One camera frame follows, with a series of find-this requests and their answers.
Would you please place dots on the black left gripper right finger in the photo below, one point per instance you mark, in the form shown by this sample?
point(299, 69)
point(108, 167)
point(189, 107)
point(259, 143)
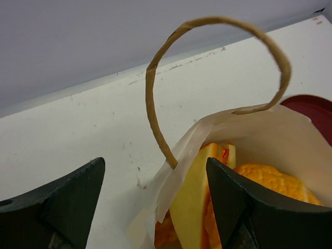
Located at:
point(249, 215)

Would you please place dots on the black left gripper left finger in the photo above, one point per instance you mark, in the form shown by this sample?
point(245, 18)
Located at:
point(58, 214)

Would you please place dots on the fake orange ring donut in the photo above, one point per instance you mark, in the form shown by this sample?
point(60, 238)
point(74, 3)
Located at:
point(265, 175)

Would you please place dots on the fake triangle sandwich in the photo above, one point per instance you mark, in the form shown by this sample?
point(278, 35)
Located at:
point(191, 210)

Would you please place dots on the white paper bag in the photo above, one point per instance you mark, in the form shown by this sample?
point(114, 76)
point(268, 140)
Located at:
point(268, 133)

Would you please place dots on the dark red round plate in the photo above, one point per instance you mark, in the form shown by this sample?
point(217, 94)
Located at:
point(318, 109)

